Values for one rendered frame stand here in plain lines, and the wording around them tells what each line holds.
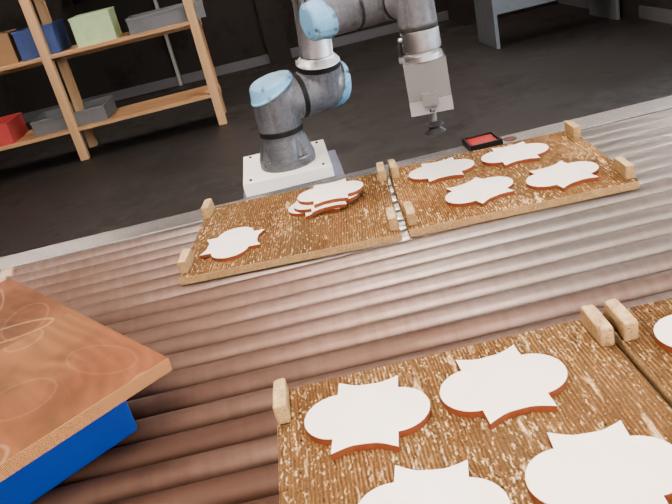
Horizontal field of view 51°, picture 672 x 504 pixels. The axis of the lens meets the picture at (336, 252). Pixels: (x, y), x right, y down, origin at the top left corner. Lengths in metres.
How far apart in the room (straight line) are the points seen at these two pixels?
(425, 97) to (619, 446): 0.85
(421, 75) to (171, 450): 0.85
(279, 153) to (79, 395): 1.11
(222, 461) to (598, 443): 0.42
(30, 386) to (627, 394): 0.67
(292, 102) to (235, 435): 1.09
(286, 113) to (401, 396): 1.11
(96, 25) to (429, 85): 5.59
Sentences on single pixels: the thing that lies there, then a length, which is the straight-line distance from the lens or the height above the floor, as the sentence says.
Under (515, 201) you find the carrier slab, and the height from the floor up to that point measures 0.94.
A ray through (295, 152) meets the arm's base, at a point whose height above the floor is 0.95.
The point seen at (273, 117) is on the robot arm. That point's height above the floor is 1.05.
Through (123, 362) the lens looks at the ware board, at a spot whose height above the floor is 1.04.
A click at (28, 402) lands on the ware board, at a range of 0.87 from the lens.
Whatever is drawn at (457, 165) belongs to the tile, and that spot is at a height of 0.94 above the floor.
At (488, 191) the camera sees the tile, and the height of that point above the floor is 0.94.
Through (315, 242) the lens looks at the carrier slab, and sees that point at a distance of 1.28.
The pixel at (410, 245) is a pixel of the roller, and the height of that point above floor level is 0.92.
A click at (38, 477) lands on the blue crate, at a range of 0.92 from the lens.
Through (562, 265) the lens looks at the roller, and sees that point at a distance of 1.10.
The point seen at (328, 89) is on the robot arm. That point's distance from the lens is 1.85.
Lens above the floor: 1.44
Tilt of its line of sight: 24 degrees down
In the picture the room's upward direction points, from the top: 14 degrees counter-clockwise
